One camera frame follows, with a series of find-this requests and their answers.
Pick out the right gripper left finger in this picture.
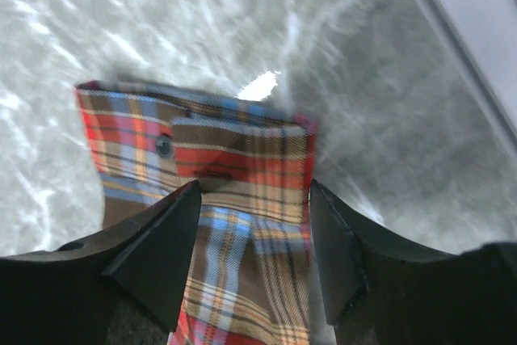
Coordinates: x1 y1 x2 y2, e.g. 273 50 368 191
1 181 201 344

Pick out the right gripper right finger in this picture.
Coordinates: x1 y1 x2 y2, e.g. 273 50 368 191
310 181 516 344

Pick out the aluminium side rail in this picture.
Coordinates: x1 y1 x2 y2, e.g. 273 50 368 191
416 0 516 146

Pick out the red brown plaid shirt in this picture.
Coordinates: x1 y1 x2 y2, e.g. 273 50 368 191
75 81 316 344

